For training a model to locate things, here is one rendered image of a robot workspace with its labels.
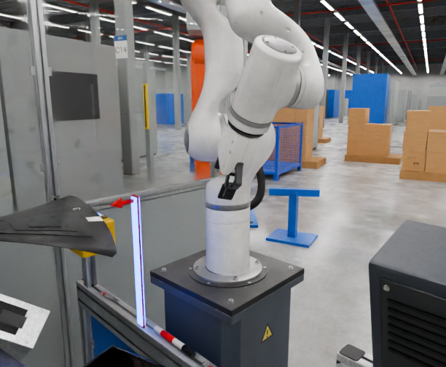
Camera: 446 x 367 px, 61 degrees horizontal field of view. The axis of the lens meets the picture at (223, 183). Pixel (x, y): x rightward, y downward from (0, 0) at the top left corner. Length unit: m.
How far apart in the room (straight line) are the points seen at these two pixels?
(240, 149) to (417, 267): 0.39
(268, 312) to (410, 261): 0.63
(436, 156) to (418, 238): 7.29
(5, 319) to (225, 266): 0.50
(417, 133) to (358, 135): 2.13
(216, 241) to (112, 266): 0.86
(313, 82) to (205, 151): 0.34
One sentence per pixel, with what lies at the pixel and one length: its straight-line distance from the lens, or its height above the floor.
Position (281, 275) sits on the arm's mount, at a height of 0.95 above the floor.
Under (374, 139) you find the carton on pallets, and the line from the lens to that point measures 9.53.
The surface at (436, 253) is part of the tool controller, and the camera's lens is 0.48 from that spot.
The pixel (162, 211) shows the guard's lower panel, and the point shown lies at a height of 0.89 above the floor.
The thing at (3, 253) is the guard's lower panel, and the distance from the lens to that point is 1.58.
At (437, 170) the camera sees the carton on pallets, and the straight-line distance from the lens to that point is 7.82.
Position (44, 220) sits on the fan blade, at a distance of 0.81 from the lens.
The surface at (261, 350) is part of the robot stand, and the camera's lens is 1.08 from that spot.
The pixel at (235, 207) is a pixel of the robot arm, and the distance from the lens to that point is 0.96.
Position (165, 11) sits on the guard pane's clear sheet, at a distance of 1.86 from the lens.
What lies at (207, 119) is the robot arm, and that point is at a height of 1.36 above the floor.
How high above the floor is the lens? 1.40
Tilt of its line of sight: 12 degrees down
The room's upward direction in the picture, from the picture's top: straight up
